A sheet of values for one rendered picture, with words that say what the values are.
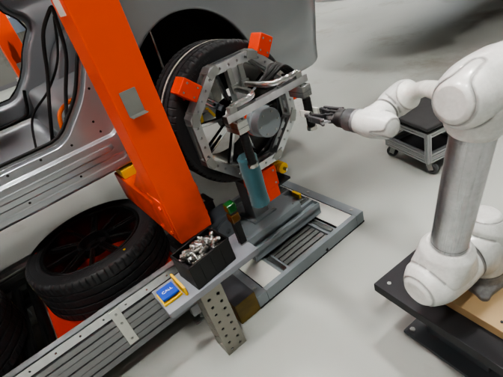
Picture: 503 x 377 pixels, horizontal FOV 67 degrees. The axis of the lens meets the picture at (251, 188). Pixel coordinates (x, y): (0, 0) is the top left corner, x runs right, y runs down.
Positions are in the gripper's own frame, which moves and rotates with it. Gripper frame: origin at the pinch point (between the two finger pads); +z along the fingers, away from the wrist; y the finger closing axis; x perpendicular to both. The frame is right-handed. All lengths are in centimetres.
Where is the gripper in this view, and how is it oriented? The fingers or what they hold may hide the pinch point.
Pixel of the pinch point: (309, 111)
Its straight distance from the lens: 166.7
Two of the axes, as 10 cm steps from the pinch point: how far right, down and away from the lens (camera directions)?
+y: 7.6, -5.0, 4.1
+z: -5.9, -2.8, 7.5
